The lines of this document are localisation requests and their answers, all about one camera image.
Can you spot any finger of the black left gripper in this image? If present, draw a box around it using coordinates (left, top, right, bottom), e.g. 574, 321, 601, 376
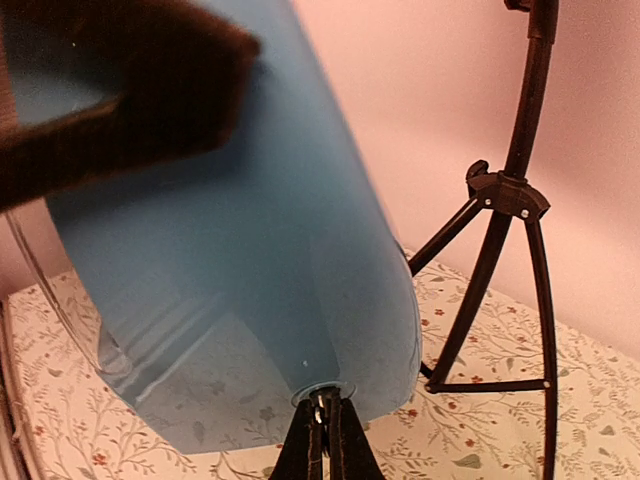
1, 1, 261, 211

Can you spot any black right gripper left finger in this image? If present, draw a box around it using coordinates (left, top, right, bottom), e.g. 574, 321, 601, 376
269, 400, 323, 480

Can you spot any blue metronome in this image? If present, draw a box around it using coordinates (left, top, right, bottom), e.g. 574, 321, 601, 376
1, 1, 421, 454

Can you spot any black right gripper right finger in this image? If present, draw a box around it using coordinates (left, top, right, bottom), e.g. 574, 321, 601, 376
328, 394, 385, 480

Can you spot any floral tablecloth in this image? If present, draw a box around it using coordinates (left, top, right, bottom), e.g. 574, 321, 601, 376
3, 286, 639, 479

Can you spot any black music stand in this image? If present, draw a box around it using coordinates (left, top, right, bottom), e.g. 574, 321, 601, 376
407, 0, 560, 480

